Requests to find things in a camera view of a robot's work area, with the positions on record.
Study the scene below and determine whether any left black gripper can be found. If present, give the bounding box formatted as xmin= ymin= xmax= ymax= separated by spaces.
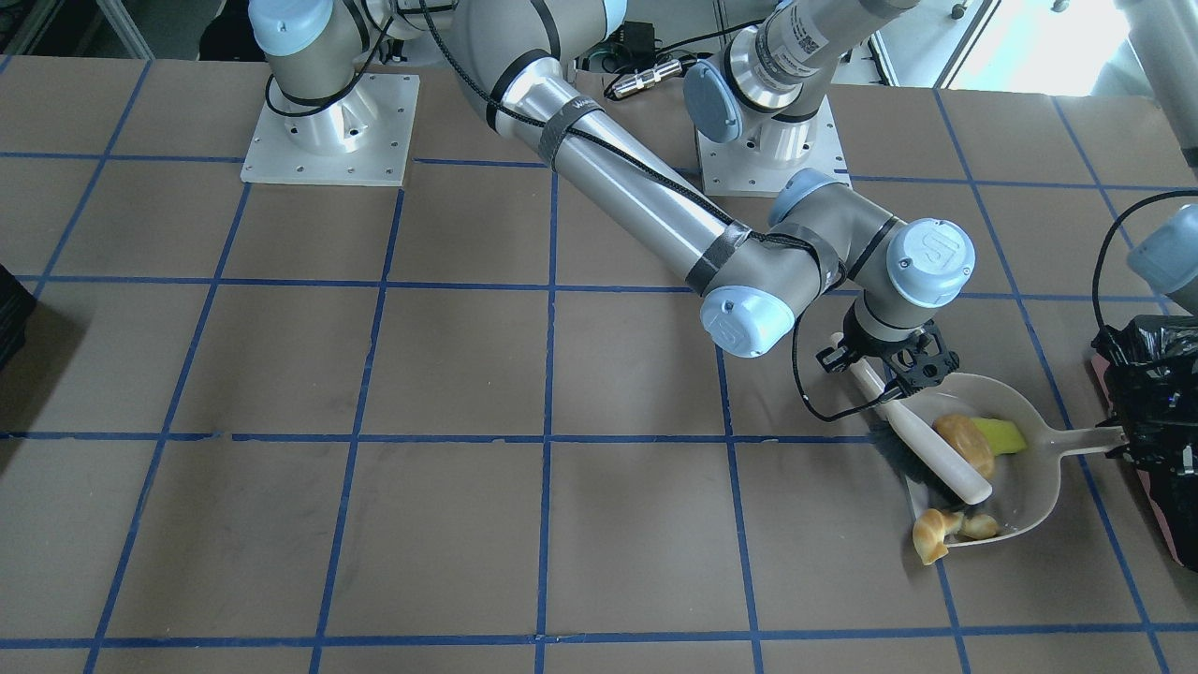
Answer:
xmin=1107 ymin=370 xmax=1197 ymax=476

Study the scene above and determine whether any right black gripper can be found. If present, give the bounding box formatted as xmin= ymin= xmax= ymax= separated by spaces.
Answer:
xmin=816 ymin=318 xmax=961 ymax=394

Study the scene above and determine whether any white hand brush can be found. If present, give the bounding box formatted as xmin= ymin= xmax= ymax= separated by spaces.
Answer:
xmin=829 ymin=332 xmax=993 ymax=505

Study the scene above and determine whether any white plastic dustpan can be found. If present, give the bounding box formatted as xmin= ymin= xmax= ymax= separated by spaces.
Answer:
xmin=876 ymin=372 xmax=1127 ymax=542

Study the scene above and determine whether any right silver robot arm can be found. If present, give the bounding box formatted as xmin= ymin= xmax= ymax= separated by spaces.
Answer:
xmin=248 ymin=1 xmax=975 ymax=401

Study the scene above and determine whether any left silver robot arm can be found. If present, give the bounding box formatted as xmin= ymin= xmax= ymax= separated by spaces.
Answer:
xmin=724 ymin=1 xmax=1194 ymax=490

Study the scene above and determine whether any pink bin with black bag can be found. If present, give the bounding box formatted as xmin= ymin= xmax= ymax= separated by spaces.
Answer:
xmin=1091 ymin=315 xmax=1197 ymax=570

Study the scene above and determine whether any black bin at edge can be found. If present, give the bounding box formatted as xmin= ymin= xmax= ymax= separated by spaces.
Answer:
xmin=0 ymin=266 xmax=37 ymax=370

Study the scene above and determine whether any brown bread roll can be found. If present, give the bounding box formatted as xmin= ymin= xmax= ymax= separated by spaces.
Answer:
xmin=932 ymin=414 xmax=994 ymax=479

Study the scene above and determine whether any yellow sponge wedge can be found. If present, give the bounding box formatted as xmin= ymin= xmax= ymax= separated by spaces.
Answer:
xmin=970 ymin=417 xmax=1030 ymax=457

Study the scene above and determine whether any twisted croissant pastry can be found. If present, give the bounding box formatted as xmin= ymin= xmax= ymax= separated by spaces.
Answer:
xmin=912 ymin=508 xmax=1000 ymax=564

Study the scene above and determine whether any silver cylindrical connector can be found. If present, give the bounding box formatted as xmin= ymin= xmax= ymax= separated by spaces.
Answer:
xmin=604 ymin=59 xmax=689 ymax=101

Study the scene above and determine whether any black power adapter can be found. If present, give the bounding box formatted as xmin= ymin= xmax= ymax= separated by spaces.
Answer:
xmin=610 ymin=22 xmax=657 ymax=63

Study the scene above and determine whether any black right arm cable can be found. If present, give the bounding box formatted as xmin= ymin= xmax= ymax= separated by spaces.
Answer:
xmin=393 ymin=0 xmax=899 ymax=424

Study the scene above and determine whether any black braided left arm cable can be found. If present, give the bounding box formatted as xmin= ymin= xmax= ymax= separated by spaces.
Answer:
xmin=1091 ymin=190 xmax=1198 ymax=347

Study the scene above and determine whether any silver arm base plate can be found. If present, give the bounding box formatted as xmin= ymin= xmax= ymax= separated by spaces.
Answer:
xmin=694 ymin=98 xmax=852 ymax=198

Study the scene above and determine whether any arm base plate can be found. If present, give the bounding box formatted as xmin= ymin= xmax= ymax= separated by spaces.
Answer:
xmin=241 ymin=74 xmax=420 ymax=187

